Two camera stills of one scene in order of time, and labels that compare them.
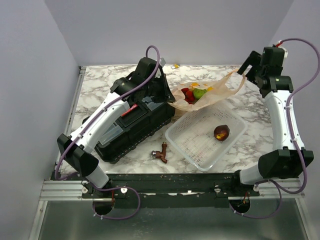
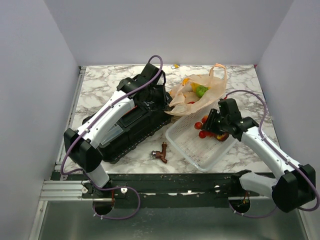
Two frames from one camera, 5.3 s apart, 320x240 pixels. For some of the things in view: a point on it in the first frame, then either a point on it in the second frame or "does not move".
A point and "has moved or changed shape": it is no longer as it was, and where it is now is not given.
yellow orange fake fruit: (194, 84) -> (193, 85)
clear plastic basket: (192, 133) does not move
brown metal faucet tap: (156, 154) does not move
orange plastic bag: (187, 96) has moved or changed shape
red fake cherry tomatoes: (189, 95) -> (198, 125)
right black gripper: (253, 59) -> (209, 125)
